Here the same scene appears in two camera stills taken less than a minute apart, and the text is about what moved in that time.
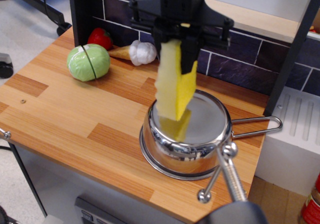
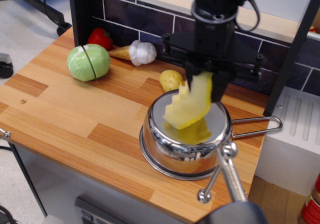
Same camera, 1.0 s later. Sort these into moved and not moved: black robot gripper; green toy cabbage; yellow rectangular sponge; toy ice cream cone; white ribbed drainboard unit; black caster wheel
Moved: black robot gripper; yellow rectangular sponge
Not moved: toy ice cream cone; white ribbed drainboard unit; black caster wheel; green toy cabbage
